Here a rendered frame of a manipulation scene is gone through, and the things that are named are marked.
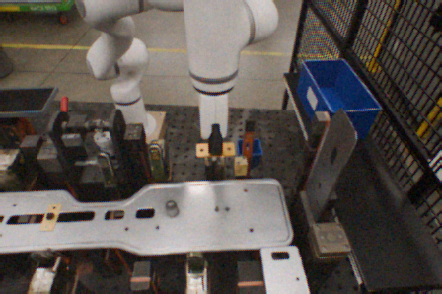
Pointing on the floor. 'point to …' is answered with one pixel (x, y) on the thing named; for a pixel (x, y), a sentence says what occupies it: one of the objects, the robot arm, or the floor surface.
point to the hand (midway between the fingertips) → (215, 141)
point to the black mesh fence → (382, 81)
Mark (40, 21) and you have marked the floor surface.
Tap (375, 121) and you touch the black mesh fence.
